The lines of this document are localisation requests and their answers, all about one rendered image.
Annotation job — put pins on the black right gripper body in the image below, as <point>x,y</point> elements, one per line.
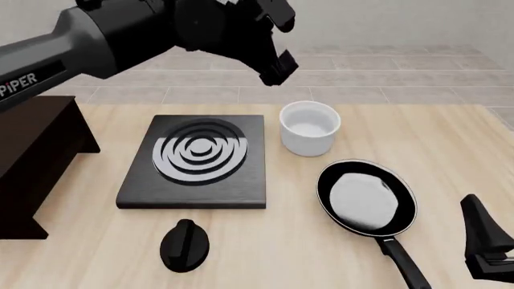
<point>492,266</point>

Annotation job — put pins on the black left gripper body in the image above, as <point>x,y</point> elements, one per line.
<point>257,49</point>

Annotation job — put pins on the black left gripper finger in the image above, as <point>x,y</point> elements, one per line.
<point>273,78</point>
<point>288,60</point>

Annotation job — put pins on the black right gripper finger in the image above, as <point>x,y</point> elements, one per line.
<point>480,222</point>

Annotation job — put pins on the white bowl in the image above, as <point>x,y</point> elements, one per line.
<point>309,135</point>

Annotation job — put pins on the dark wooden cabinet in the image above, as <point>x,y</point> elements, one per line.
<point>36,156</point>

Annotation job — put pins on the black frying pan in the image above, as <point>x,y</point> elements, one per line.
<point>361,195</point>

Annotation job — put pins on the flat black stove plate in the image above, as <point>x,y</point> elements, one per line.
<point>192,183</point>

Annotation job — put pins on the round black stove knob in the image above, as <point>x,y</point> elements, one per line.
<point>184,245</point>

